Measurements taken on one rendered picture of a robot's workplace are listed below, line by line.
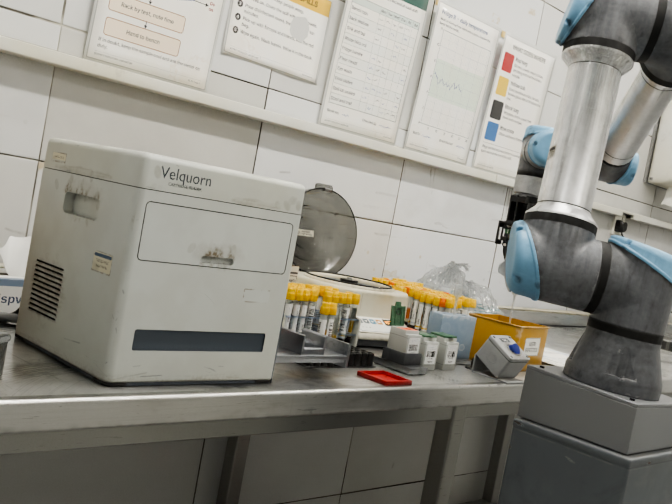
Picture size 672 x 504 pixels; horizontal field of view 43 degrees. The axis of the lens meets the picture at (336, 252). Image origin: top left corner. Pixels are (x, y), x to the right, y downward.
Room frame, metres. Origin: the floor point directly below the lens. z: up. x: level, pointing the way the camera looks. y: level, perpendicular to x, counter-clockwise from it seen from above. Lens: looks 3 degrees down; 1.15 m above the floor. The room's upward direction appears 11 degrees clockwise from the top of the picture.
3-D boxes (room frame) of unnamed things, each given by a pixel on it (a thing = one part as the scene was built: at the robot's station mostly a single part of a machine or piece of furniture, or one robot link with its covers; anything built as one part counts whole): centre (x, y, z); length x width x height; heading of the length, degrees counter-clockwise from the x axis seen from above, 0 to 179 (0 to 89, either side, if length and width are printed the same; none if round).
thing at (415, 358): (1.57, -0.16, 0.89); 0.09 x 0.05 x 0.04; 46
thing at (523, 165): (1.85, -0.39, 1.35); 0.09 x 0.08 x 0.11; 176
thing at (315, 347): (1.32, 0.04, 0.92); 0.21 x 0.07 x 0.05; 135
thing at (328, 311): (1.51, -0.02, 0.93); 0.17 x 0.09 x 0.11; 136
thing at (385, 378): (1.43, -0.12, 0.88); 0.07 x 0.07 x 0.01; 45
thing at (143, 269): (1.25, 0.24, 1.03); 0.31 x 0.27 x 0.30; 135
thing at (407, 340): (1.57, -0.16, 0.92); 0.05 x 0.04 x 0.06; 46
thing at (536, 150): (1.76, -0.40, 1.35); 0.11 x 0.11 x 0.08; 86
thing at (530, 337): (1.87, -0.41, 0.93); 0.13 x 0.13 x 0.10; 50
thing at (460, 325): (1.77, -0.27, 0.92); 0.10 x 0.07 x 0.10; 127
